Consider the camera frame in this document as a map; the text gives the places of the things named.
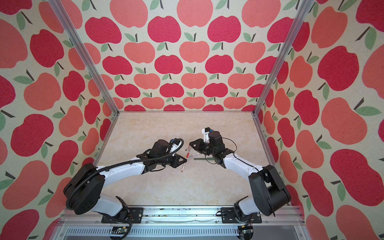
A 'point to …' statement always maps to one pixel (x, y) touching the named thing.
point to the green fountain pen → (207, 158)
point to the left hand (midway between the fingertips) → (188, 162)
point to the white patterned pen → (187, 149)
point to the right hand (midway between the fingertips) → (192, 143)
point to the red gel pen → (184, 165)
